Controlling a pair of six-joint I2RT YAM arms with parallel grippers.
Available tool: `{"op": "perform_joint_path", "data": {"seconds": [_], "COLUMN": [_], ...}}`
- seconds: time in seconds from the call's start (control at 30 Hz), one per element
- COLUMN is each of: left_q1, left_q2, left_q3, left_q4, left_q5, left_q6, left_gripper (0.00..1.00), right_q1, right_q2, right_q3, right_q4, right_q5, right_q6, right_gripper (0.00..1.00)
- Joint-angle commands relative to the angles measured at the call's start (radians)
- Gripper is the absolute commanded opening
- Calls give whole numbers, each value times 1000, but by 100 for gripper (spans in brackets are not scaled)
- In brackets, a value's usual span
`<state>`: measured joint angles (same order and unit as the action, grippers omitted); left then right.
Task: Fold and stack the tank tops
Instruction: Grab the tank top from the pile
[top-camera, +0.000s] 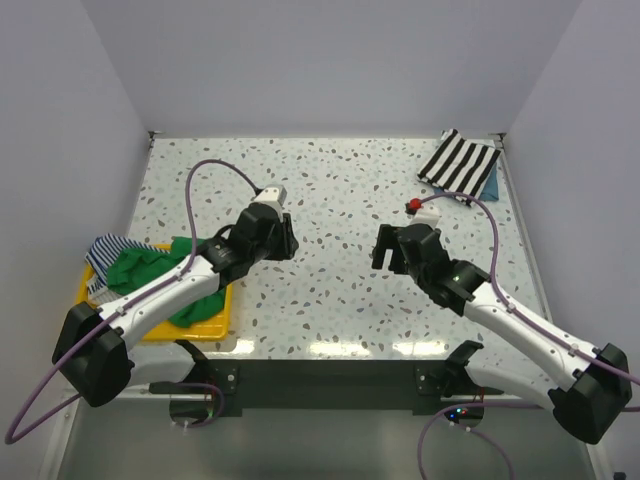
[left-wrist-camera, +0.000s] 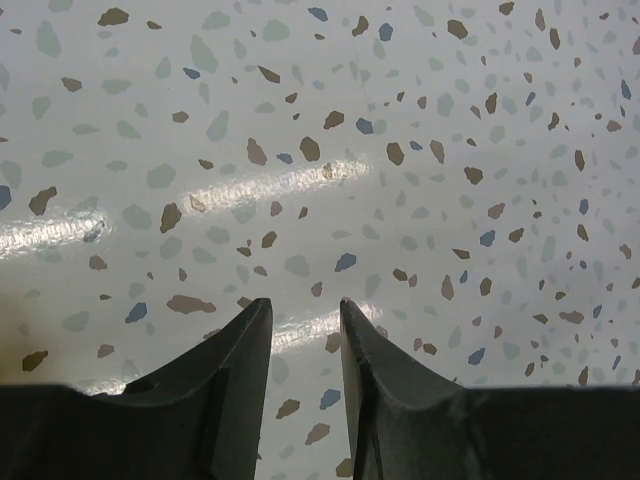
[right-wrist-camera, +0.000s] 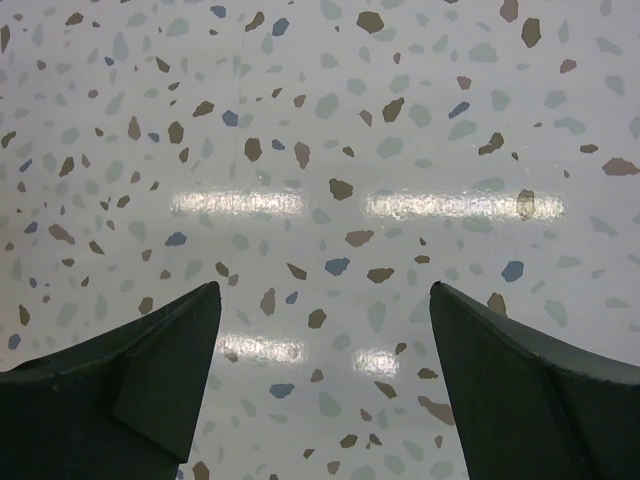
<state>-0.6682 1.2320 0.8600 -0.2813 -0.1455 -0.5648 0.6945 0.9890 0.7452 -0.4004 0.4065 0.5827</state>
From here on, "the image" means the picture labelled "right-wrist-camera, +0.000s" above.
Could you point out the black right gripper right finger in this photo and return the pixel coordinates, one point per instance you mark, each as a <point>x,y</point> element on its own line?
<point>529,406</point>

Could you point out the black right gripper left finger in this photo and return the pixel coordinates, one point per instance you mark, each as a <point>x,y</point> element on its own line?
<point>122,405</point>

